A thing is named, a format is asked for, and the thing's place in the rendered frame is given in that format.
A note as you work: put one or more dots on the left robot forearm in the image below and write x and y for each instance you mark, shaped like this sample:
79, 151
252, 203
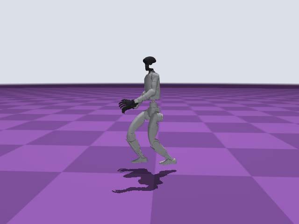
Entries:
144, 97

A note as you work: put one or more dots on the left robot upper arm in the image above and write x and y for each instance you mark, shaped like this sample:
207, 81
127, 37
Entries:
154, 81

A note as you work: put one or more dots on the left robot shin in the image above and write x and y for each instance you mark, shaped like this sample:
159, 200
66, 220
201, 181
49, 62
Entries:
161, 150

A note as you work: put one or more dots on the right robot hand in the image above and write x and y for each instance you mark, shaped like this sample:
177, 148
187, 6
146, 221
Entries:
127, 108

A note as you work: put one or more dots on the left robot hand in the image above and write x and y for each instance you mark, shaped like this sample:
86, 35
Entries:
127, 103

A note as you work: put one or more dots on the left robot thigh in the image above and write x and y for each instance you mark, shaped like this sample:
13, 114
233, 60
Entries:
153, 126

